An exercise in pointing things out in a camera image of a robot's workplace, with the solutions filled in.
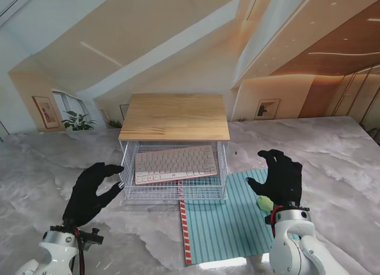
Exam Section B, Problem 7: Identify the tall framed wall picture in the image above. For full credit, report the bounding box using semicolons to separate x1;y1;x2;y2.
31;96;60;129

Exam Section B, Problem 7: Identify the green computer mouse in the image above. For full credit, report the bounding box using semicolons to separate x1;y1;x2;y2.
256;195;274;211

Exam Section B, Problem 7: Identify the white wire drawer basket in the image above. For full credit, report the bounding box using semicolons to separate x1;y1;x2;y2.
119;140;229;201

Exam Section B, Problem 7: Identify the large green leafy plant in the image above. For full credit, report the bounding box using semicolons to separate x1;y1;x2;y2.
61;110;97;132

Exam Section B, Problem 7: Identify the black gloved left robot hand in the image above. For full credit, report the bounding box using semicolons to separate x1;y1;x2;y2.
62;162;125;229

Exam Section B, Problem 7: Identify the pink keyboard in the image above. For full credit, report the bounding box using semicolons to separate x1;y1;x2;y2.
134;144;219;185

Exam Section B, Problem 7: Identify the red right wrist cable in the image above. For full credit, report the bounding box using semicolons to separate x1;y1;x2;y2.
269;206;283;227

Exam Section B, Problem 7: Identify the teal striped mouse pad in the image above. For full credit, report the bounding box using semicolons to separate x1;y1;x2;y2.
177;169;301;265

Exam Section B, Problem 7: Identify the small framed wall picture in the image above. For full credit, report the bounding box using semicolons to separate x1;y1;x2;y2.
255;99;281;120

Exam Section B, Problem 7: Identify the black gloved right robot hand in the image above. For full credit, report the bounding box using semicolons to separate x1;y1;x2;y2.
246;149;304;210

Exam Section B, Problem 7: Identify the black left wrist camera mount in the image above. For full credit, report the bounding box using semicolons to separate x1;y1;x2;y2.
79;227;105;252

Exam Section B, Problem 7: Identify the wood-topped white wire organizer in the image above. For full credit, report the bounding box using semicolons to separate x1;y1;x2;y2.
118;93;232;202

